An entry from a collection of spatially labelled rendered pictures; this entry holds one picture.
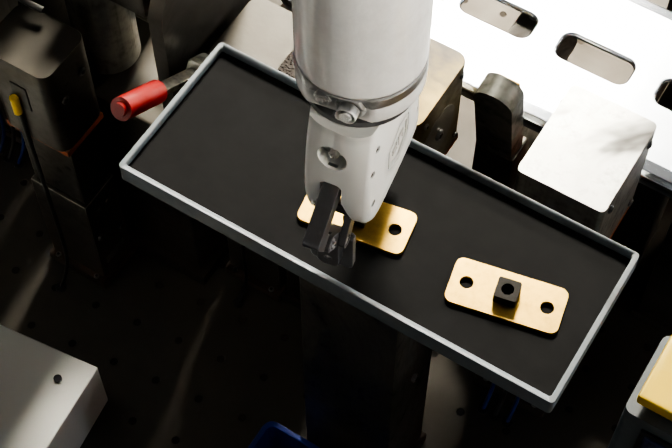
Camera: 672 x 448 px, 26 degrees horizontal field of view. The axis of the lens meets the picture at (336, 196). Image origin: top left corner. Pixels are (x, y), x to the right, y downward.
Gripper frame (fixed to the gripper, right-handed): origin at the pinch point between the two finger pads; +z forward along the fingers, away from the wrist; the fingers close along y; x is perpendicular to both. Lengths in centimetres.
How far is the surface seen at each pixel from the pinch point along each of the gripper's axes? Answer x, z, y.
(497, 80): -4.7, 7.7, 19.6
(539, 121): -8.1, 18.4, 24.4
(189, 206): 11.8, 2.2, -4.0
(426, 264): -6.1, 2.5, -1.7
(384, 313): -4.8, 2.2, -6.7
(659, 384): -24.4, 2.5, -4.4
